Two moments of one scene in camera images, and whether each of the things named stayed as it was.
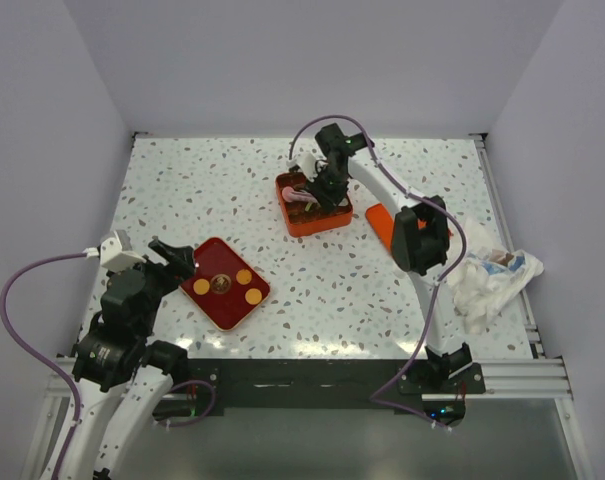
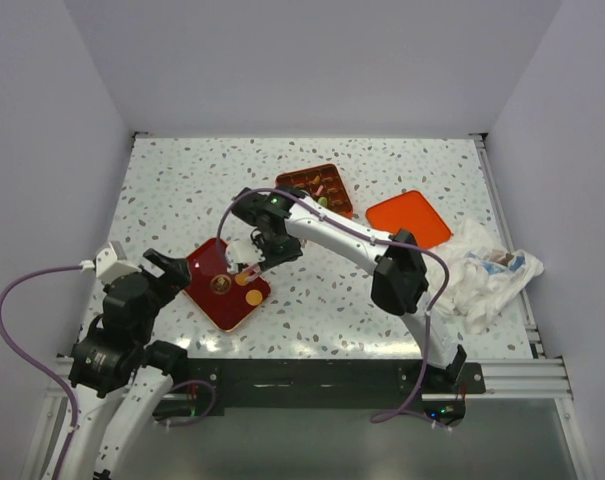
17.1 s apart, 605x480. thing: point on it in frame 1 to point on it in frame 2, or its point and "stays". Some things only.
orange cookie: [243, 276] stays
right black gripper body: [330, 185] to [276, 250]
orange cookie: [253, 296] stays
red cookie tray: [223, 287] stays
